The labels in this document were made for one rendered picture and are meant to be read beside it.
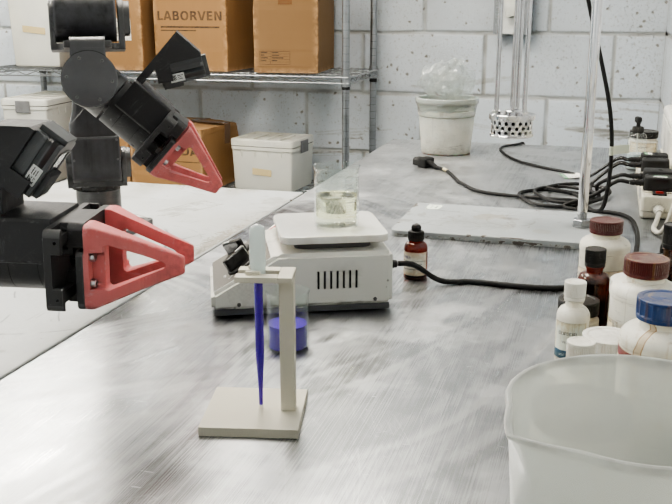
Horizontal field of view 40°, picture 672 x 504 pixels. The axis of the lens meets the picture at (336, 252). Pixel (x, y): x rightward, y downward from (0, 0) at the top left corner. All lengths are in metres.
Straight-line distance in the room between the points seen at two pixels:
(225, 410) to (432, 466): 0.18
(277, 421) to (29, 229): 0.24
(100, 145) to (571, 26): 2.35
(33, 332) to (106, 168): 0.37
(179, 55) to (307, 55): 2.18
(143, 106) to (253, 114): 2.65
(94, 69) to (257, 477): 0.48
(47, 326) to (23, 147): 0.33
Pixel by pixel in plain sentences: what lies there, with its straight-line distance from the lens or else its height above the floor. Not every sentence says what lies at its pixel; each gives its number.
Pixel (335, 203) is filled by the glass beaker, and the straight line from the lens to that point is 1.01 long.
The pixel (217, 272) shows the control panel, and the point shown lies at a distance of 1.07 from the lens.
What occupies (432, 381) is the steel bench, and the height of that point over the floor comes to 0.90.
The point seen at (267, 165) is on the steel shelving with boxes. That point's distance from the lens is 3.36.
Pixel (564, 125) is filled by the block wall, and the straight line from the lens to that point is 3.44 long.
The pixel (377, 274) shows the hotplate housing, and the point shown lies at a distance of 1.02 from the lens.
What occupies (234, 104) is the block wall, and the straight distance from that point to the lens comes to 3.71.
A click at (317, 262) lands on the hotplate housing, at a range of 1.00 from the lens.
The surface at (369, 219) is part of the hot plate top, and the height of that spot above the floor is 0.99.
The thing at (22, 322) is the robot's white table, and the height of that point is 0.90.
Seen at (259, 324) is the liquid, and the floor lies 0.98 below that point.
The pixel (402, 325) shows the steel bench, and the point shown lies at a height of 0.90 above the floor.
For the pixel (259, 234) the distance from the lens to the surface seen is 0.73.
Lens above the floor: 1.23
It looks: 15 degrees down
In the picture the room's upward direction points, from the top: straight up
